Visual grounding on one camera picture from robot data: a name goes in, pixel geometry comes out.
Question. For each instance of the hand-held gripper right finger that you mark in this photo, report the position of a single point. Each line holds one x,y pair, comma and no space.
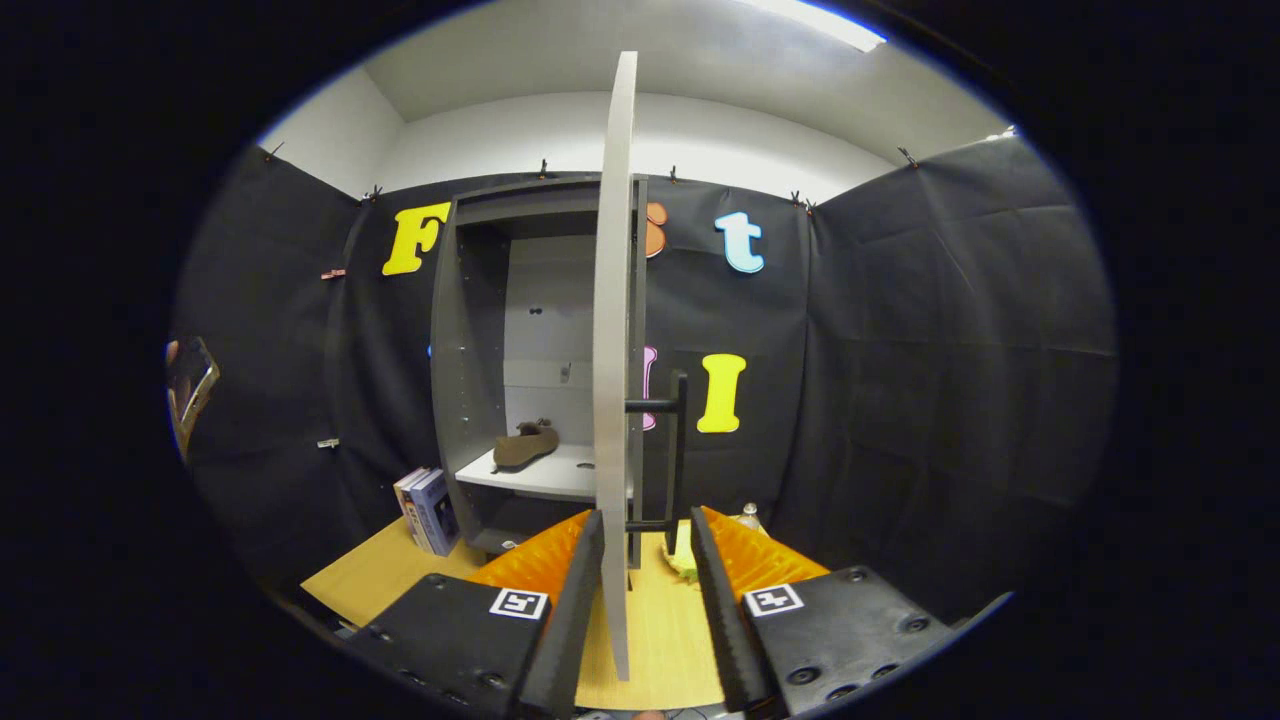
725,640

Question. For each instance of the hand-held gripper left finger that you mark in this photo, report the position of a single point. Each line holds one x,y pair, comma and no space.
575,620

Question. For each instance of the brown fuzzy shoe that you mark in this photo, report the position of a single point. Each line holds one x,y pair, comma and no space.
525,448

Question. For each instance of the beige shoe cabinet door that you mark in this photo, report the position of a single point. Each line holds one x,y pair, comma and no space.
612,350

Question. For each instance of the grey shoe cabinet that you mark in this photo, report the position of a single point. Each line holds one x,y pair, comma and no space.
450,350

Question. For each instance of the light green crumpled item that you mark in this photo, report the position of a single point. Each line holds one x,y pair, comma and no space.
685,562

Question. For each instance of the clear plastic bottle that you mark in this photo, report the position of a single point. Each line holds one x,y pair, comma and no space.
750,518

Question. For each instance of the blue book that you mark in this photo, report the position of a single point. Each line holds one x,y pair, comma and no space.
440,515

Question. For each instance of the black backdrop cloth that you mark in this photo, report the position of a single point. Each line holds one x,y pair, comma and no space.
900,350

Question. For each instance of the long ceiling light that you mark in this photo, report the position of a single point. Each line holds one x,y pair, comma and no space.
820,22

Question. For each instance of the dark object with tan frame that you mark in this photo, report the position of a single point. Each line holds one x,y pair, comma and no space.
195,385

